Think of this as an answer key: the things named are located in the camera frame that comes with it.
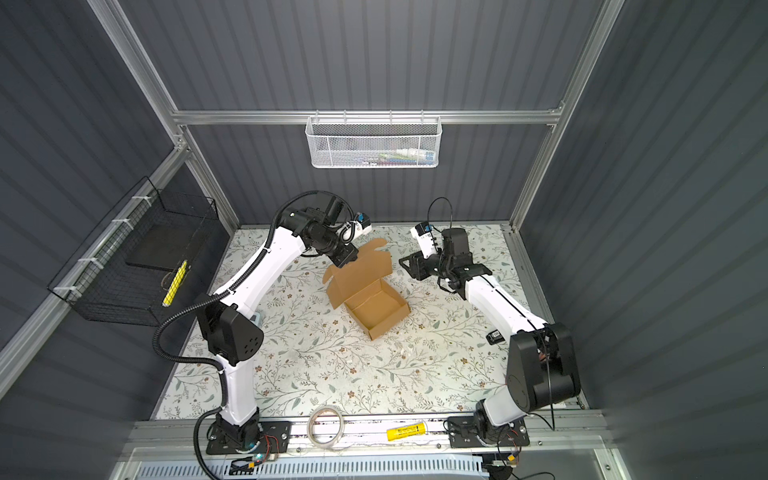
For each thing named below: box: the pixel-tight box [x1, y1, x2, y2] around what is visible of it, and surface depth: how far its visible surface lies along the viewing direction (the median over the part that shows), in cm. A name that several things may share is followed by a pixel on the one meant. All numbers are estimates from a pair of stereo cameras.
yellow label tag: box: [386, 422, 426, 442], surface depth 75 cm
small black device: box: [486, 329, 506, 345], surface depth 90 cm
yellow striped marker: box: [162, 260, 188, 307], surface depth 72 cm
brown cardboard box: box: [323, 238, 411, 341], surface depth 96 cm
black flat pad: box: [125, 224, 202, 271], surface depth 76 cm
